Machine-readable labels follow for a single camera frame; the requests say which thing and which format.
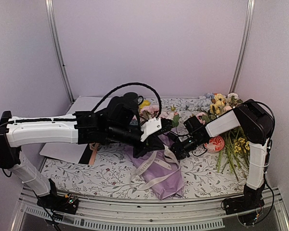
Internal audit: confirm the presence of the front aluminium rail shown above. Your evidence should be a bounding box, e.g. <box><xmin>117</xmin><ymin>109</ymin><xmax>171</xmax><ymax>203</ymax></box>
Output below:
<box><xmin>9</xmin><ymin>185</ymin><xmax>289</xmax><ymax>231</ymax></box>

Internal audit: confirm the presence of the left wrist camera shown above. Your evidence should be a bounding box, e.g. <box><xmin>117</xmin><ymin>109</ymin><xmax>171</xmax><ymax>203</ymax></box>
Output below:
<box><xmin>140</xmin><ymin>118</ymin><xmax>172</xmax><ymax>142</ymax></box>

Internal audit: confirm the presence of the pile of fake flowers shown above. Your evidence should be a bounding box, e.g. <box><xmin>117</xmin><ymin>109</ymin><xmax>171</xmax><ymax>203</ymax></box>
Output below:
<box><xmin>196</xmin><ymin>92</ymin><xmax>250</xmax><ymax>180</ymax></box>

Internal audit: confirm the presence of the aluminium frame post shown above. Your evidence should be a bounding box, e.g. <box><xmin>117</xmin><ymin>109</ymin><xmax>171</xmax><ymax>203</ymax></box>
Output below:
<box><xmin>229</xmin><ymin>0</ymin><xmax>255</xmax><ymax>93</ymax></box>
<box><xmin>45</xmin><ymin>0</ymin><xmax>75</xmax><ymax>104</ymax></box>

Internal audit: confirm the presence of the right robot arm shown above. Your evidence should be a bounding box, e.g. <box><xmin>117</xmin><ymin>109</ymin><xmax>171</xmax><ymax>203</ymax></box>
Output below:
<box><xmin>167</xmin><ymin>99</ymin><xmax>275</xmax><ymax>210</ymax></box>

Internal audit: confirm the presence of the white printed ribbon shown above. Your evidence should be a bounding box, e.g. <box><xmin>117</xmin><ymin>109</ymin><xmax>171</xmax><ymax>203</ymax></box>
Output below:
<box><xmin>129</xmin><ymin>144</ymin><xmax>181</xmax><ymax>193</ymax></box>

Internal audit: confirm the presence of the yellow flower stem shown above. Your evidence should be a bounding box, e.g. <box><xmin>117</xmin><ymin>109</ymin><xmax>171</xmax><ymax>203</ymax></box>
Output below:
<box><xmin>139</xmin><ymin>100</ymin><xmax>151</xmax><ymax>109</ymax></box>

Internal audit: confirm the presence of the left aluminium frame post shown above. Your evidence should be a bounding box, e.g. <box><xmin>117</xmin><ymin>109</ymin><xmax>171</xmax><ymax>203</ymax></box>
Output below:
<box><xmin>45</xmin><ymin>0</ymin><xmax>75</xmax><ymax>104</ymax></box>

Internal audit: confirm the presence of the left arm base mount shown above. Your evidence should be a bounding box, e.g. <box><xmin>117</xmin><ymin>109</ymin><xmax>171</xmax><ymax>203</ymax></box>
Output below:
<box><xmin>37</xmin><ymin>193</ymin><xmax>79</xmax><ymax>215</ymax></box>

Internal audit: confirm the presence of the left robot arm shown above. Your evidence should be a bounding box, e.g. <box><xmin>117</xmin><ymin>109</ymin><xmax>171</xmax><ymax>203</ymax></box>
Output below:
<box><xmin>0</xmin><ymin>92</ymin><xmax>164</xmax><ymax>209</ymax></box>

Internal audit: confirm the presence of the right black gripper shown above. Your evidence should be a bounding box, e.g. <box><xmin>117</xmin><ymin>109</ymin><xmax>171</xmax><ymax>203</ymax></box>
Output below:
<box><xmin>165</xmin><ymin>135</ymin><xmax>204</xmax><ymax>161</ymax></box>

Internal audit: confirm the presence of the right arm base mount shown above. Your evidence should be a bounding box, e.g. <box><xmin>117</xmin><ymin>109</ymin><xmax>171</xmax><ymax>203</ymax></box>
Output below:
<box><xmin>221</xmin><ymin>192</ymin><xmax>264</xmax><ymax>215</ymax></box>

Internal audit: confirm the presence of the right aluminium frame post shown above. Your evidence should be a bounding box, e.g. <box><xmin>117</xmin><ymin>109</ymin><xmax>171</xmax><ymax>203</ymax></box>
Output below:
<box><xmin>229</xmin><ymin>0</ymin><xmax>255</xmax><ymax>93</ymax></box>

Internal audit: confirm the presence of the pink wrapping paper sheet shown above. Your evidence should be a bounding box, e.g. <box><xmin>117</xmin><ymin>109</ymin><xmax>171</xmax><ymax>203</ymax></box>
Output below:
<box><xmin>125</xmin><ymin>127</ymin><xmax>185</xmax><ymax>200</ymax></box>

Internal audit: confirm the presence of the red patterned bowl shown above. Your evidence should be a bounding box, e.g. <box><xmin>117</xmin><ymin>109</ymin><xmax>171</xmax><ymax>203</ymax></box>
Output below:
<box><xmin>204</xmin><ymin>136</ymin><xmax>225</xmax><ymax>153</ymax></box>

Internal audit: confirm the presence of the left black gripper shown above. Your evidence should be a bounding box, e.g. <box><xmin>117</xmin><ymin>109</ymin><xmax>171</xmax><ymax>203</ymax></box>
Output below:
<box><xmin>107</xmin><ymin>123</ymin><xmax>167</xmax><ymax>160</ymax></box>

